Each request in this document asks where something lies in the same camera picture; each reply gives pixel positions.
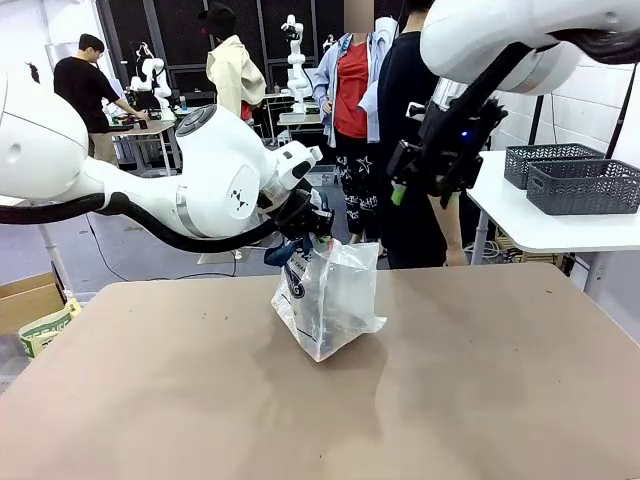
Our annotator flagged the black mannequin hat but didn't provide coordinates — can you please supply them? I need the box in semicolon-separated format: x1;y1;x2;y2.
197;1;238;37

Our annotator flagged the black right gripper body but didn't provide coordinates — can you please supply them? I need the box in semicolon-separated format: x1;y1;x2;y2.
398;133;484;197

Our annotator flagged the green printed paper bag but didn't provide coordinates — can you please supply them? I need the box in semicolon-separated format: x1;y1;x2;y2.
18;298;82;360

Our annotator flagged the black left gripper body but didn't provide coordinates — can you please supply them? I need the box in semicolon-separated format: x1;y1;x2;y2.
273;187;322;240

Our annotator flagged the white desk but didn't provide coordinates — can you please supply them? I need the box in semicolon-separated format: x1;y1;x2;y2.
0;194;75;294

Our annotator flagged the clear plastic shopping bag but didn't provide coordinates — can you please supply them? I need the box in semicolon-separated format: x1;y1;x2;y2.
263;236;388;364

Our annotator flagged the person in black shirt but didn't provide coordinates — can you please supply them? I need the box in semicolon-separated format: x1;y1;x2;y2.
377;0;472;270

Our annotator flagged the tall white background robot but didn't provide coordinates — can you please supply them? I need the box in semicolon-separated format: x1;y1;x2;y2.
279;13;315;115

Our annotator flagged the left arm black cable sleeve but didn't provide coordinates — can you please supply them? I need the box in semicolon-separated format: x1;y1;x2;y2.
0;191;279;254

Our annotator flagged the arm black cable sleeve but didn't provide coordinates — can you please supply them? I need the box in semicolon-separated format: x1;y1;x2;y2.
0;191;279;254
434;28;640;151

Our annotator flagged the right arm black cable sleeve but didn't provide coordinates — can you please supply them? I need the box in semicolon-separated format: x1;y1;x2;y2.
434;28;640;151

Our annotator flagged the white side table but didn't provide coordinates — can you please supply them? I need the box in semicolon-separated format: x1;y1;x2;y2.
466;149;640;297

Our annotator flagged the person in red shirt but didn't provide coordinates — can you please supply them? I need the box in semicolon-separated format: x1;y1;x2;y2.
313;0;399;247

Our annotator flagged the man in black t-shirt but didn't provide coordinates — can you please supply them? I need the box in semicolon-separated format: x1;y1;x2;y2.
53;33;151;169

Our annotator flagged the background work table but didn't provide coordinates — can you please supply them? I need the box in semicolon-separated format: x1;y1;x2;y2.
105;115;182;174

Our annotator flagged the brown cardboard box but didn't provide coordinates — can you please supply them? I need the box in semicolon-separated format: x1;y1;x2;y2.
0;272;67;335

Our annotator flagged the dark grey plastic basket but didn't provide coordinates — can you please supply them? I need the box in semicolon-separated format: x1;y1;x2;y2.
503;143;606;191
526;158;640;217

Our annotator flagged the small white background robot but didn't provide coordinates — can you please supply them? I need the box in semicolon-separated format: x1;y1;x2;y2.
129;56;174;110

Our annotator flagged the person's left forearm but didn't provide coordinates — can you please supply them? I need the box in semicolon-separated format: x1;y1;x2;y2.
428;192;466;253

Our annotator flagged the mannequin with beige jacket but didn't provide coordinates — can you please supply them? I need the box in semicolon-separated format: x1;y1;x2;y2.
205;29;268;122

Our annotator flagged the black floor power cable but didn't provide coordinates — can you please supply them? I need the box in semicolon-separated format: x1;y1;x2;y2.
85;214;236;282

